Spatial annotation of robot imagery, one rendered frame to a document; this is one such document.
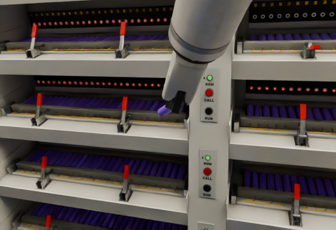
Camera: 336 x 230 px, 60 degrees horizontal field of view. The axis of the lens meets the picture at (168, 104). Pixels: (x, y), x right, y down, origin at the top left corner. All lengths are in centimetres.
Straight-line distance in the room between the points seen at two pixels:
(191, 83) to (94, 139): 45
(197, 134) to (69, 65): 38
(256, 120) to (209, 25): 45
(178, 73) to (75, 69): 45
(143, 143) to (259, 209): 33
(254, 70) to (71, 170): 61
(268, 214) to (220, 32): 55
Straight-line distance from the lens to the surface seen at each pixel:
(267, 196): 82
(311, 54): 71
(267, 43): 71
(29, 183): 101
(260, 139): 72
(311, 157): 72
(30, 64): 89
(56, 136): 87
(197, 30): 35
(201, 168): 73
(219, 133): 69
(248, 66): 67
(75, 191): 92
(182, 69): 40
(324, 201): 83
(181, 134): 73
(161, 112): 58
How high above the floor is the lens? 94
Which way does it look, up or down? 9 degrees down
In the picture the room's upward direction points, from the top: straight up
